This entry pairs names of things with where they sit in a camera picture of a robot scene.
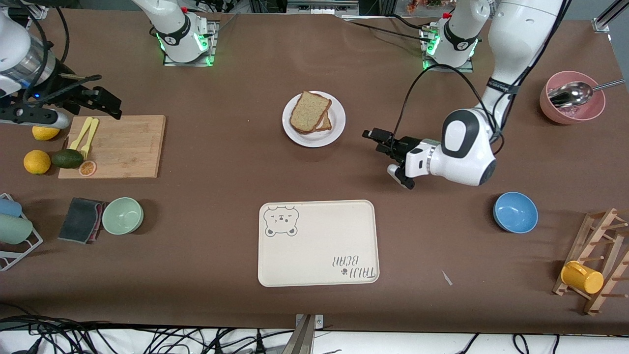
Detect white round plate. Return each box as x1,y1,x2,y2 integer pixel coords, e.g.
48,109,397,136
282,91,346,148

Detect yellow lemon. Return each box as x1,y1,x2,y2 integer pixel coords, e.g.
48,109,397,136
23,149,52,176
32,125,61,142

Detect wooden cutting board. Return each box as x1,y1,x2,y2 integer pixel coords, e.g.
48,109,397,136
58,115,167,179

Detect dark green avocado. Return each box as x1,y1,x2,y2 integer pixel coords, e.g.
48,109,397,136
51,149,85,169

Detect blue bowl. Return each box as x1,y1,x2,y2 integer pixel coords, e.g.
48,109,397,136
493,191,539,234

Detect pale green bowl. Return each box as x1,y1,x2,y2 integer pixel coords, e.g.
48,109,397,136
102,197,144,236

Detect light blue cup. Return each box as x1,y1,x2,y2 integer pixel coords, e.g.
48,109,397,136
0,198,23,218

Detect cream bear print tray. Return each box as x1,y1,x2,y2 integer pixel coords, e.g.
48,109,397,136
257,199,380,288

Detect folded grey pink cloth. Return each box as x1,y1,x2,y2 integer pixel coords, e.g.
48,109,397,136
57,197,108,245

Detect pale green cup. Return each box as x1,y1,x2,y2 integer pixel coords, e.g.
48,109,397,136
0,214,33,245

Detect grey equipment box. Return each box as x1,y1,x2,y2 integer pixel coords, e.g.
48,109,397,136
286,0,360,16

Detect pink bowl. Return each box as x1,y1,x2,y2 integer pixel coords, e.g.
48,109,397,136
540,71,606,125

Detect metal ladle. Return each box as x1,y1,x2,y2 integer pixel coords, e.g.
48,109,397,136
547,79,626,108

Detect yellow mug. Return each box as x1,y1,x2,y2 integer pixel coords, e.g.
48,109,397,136
561,261,604,295

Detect wooden mug rack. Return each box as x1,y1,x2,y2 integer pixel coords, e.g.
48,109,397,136
552,207,629,316

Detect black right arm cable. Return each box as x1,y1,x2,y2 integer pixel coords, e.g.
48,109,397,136
27,5,69,106

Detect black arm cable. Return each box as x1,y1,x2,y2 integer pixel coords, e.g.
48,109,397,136
27,5,69,106
391,63,507,153

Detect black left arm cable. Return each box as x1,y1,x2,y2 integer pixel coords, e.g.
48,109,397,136
391,63,507,153

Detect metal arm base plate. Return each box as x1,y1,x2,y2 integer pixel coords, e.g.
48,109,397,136
162,19,218,67
421,25,475,73

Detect black table cable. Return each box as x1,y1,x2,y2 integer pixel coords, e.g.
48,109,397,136
342,15,435,45

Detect white wire cup rack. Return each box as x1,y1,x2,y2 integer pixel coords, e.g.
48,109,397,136
0,193,44,272

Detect tangled black cables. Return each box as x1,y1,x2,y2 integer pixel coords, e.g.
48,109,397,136
0,302,295,354

